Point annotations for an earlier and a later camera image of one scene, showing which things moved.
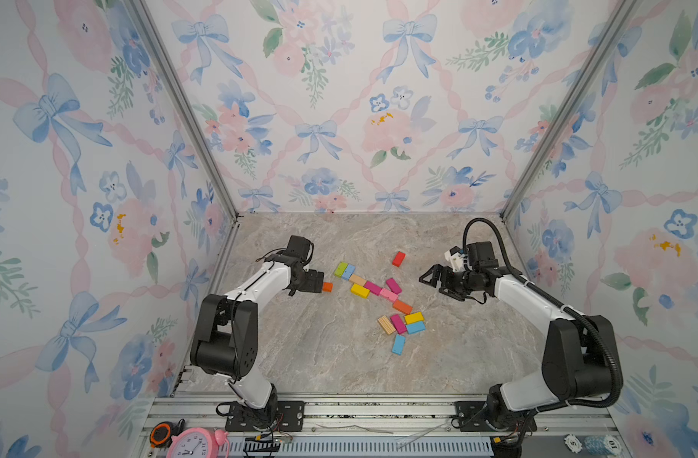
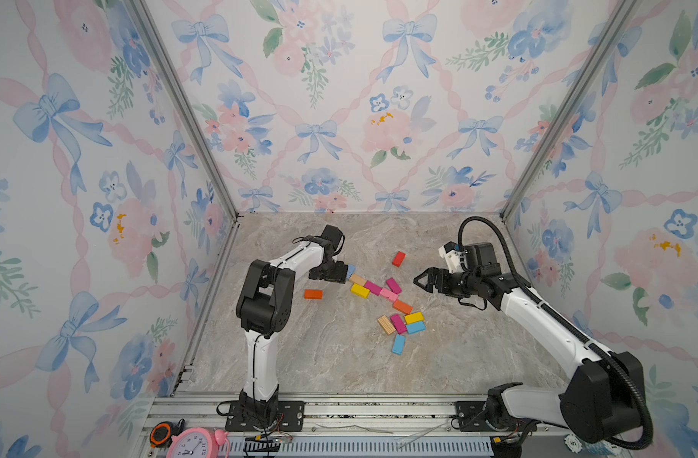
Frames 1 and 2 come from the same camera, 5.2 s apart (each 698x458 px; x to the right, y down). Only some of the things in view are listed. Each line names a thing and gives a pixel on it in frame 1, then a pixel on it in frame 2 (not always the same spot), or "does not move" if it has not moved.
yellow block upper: [359, 291] does not move
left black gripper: [315, 282] -> [338, 277]
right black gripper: [447, 272] does not move
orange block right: [402, 306] does not move
